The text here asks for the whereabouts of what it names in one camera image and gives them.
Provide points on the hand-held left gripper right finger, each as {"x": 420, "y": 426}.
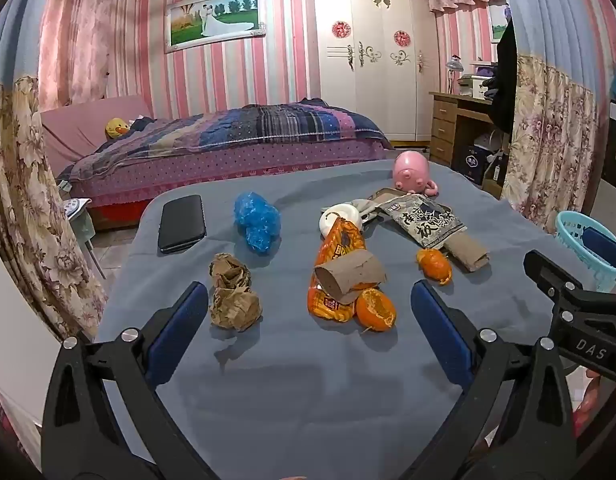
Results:
{"x": 440, "y": 335}

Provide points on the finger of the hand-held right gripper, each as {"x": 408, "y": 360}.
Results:
{"x": 563, "y": 280}
{"x": 608, "y": 250}

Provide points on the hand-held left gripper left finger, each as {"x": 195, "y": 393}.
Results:
{"x": 180, "y": 330}

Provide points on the light blue plastic basket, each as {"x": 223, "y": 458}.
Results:
{"x": 573, "y": 240}

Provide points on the orange peel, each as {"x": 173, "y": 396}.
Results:
{"x": 375, "y": 310}
{"x": 433, "y": 265}

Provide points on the grey printed snack packet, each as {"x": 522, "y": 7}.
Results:
{"x": 423, "y": 220}

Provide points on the orange snack packet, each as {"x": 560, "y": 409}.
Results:
{"x": 343, "y": 240}

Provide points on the white round container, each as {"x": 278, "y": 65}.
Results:
{"x": 344, "y": 212}

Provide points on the person's right hand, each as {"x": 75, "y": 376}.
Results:
{"x": 590, "y": 405}

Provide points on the crumpled brown paper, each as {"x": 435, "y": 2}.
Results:
{"x": 235, "y": 305}

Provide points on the black phone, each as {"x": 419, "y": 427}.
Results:
{"x": 181, "y": 222}

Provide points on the round cardboard tube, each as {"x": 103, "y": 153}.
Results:
{"x": 348, "y": 275}

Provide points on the grey blanket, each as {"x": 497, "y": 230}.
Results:
{"x": 288, "y": 400}

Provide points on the blue plastic bag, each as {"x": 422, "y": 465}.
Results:
{"x": 258, "y": 220}

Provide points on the floral curtain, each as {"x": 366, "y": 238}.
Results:
{"x": 548, "y": 125}
{"x": 27, "y": 160}

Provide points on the black cardboard box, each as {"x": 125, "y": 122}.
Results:
{"x": 474, "y": 165}

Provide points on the pink octopus toy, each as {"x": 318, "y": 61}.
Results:
{"x": 410, "y": 167}

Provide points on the bed with purple sheet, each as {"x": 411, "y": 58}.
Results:
{"x": 237, "y": 165}

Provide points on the wooden desk with drawers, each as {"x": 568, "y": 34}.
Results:
{"x": 445, "y": 120}

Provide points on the dark hanging clothes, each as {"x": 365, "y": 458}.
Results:
{"x": 505, "y": 75}

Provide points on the plaid quilt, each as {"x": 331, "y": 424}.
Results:
{"x": 237, "y": 130}

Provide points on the yellow duck plush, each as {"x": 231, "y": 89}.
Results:
{"x": 116, "y": 129}

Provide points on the white printer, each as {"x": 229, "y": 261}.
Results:
{"x": 472, "y": 85}

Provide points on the pink headboard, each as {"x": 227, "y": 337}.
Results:
{"x": 95, "y": 120}

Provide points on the desk lamp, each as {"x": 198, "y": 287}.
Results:
{"x": 454, "y": 65}

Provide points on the white wardrobe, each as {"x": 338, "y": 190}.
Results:
{"x": 373, "y": 100}

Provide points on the pink curtain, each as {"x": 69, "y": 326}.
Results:
{"x": 82, "y": 35}

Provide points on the framed wedding picture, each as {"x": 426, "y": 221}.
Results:
{"x": 215, "y": 17}

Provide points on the small framed wall picture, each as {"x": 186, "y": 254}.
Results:
{"x": 498, "y": 22}

